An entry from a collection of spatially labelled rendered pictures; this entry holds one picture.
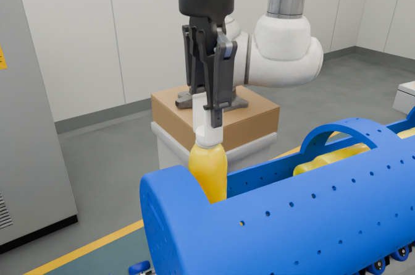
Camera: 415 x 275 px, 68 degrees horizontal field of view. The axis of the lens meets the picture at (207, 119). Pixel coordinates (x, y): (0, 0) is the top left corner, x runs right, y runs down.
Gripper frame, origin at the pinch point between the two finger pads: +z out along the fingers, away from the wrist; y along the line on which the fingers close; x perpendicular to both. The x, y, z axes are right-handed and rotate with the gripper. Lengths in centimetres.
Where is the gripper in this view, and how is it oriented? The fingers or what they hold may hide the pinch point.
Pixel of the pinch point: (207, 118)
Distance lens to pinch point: 50.2
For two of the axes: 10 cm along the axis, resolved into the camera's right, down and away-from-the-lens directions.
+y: 4.3, 4.2, -8.0
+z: 0.1, 8.8, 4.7
